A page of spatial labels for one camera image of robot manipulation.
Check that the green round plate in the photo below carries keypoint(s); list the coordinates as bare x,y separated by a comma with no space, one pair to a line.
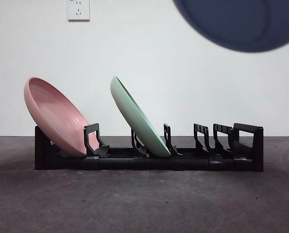
138,121

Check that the white wall socket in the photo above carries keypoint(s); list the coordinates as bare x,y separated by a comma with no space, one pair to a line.
78,11

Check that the pink round plate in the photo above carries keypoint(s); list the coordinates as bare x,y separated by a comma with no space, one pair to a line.
52,106

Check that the black plastic plate rack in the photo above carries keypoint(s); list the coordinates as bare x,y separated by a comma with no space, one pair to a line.
158,163

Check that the blue round plate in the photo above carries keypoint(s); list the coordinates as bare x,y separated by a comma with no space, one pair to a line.
231,24

